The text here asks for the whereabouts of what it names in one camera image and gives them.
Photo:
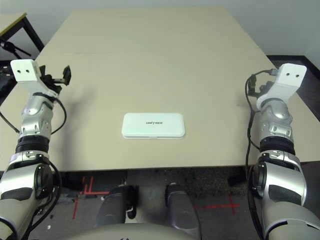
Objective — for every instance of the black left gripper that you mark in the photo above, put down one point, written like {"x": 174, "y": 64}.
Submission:
{"x": 51, "y": 82}

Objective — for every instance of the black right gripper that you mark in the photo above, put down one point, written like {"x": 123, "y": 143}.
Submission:
{"x": 265, "y": 88}

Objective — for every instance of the white plastic pencil case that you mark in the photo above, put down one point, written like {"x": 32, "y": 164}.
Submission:
{"x": 152, "y": 125}

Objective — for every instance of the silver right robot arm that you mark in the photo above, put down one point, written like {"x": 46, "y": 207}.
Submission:
{"x": 275, "y": 117}

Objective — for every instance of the dark shaggy floor mat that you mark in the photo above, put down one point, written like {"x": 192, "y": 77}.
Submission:
{"x": 5, "y": 85}
{"x": 212, "y": 181}

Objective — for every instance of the black tripod stand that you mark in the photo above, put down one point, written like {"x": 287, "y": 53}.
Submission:
{"x": 10, "y": 46}

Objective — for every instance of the side table with black legs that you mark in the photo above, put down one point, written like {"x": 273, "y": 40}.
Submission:
{"x": 10, "y": 23}

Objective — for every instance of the black table foot bar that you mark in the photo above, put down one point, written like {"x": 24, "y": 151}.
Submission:
{"x": 72, "y": 181}
{"x": 238, "y": 178}

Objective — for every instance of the grey left robot leg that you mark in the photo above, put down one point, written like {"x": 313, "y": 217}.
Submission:
{"x": 112, "y": 205}

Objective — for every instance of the grey robot leg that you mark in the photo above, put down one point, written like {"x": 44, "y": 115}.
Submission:
{"x": 112, "y": 205}
{"x": 180, "y": 205}

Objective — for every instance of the grey right robot leg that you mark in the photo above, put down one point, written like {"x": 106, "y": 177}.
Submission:
{"x": 180, "y": 205}

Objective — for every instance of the beige robot torso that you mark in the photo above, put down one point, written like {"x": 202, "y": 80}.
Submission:
{"x": 125, "y": 233}

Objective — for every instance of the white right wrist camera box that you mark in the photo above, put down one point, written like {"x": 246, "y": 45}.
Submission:
{"x": 287, "y": 77}

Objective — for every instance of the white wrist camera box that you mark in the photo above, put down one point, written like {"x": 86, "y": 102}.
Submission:
{"x": 23, "y": 71}
{"x": 287, "y": 77}

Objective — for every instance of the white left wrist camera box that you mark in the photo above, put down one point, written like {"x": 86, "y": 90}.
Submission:
{"x": 23, "y": 71}

